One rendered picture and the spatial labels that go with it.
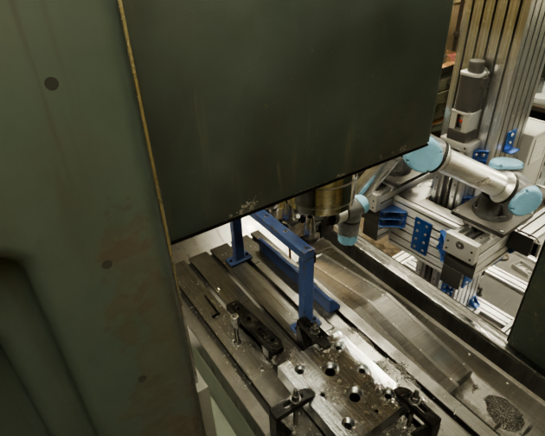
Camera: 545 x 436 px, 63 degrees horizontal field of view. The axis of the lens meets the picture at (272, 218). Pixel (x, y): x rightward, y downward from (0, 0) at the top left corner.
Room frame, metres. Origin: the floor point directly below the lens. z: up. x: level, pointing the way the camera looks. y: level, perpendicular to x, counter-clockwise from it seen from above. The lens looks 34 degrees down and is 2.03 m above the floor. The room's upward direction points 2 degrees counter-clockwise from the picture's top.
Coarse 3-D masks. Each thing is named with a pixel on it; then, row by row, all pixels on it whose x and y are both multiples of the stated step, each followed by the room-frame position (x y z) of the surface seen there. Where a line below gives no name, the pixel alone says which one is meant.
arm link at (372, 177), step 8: (392, 160) 1.45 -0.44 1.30; (400, 160) 1.47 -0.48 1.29; (376, 168) 1.46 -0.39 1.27; (384, 168) 1.45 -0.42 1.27; (392, 168) 1.46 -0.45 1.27; (368, 176) 1.47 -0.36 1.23; (376, 176) 1.45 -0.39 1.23; (384, 176) 1.46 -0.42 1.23; (360, 184) 1.47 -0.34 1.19; (368, 184) 1.46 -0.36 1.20; (376, 184) 1.46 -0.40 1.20; (360, 192) 1.46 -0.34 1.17; (368, 192) 1.46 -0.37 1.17
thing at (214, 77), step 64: (128, 0) 0.56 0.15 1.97; (192, 0) 0.60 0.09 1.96; (256, 0) 0.65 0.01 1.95; (320, 0) 0.71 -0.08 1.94; (384, 0) 0.78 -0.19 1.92; (448, 0) 0.87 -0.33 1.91; (192, 64) 0.59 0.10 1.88; (256, 64) 0.65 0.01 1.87; (320, 64) 0.71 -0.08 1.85; (384, 64) 0.79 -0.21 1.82; (192, 128) 0.59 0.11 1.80; (256, 128) 0.64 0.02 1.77; (320, 128) 0.71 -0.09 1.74; (384, 128) 0.80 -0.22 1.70; (192, 192) 0.58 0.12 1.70; (256, 192) 0.64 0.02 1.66
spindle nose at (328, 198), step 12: (348, 180) 0.82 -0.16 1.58; (312, 192) 0.80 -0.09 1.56; (324, 192) 0.80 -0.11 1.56; (336, 192) 0.80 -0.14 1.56; (348, 192) 0.82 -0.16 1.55; (300, 204) 0.82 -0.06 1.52; (312, 204) 0.80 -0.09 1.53; (324, 204) 0.80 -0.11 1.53; (336, 204) 0.80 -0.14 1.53; (348, 204) 0.82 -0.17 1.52
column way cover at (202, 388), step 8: (200, 376) 0.47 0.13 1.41; (200, 384) 0.45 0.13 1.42; (200, 392) 0.44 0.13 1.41; (208, 392) 0.45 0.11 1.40; (200, 400) 0.44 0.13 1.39; (208, 400) 0.45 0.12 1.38; (208, 408) 0.45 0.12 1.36; (208, 416) 0.44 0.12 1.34; (208, 424) 0.44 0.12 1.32; (208, 432) 0.44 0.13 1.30
